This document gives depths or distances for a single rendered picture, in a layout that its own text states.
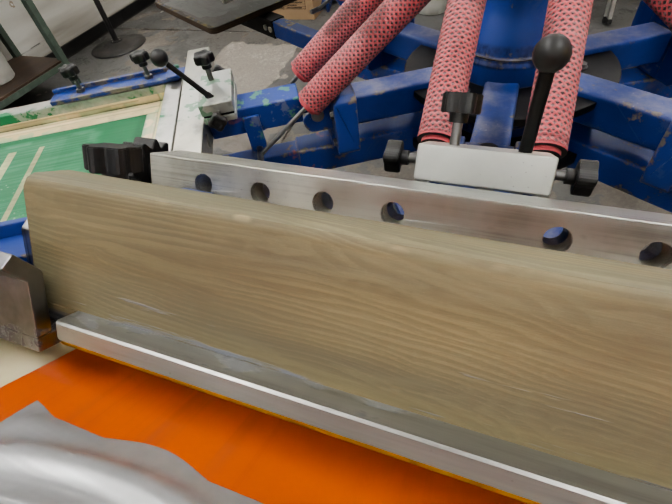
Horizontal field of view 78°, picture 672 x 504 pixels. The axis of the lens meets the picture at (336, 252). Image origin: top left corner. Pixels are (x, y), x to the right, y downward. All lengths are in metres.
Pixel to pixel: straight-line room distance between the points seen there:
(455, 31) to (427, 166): 0.23
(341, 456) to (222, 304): 0.09
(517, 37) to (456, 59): 0.27
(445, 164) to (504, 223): 0.09
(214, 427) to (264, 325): 0.07
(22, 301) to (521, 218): 0.34
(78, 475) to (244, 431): 0.07
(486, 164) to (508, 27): 0.45
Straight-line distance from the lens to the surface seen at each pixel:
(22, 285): 0.24
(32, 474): 0.22
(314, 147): 0.87
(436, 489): 0.20
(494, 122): 0.74
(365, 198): 0.38
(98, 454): 0.22
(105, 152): 0.37
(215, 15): 1.60
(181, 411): 0.23
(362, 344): 0.16
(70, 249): 0.24
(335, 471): 0.20
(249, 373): 0.18
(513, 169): 0.42
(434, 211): 0.37
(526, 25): 0.85
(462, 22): 0.61
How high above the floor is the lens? 1.41
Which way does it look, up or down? 48 degrees down
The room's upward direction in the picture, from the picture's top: 10 degrees counter-clockwise
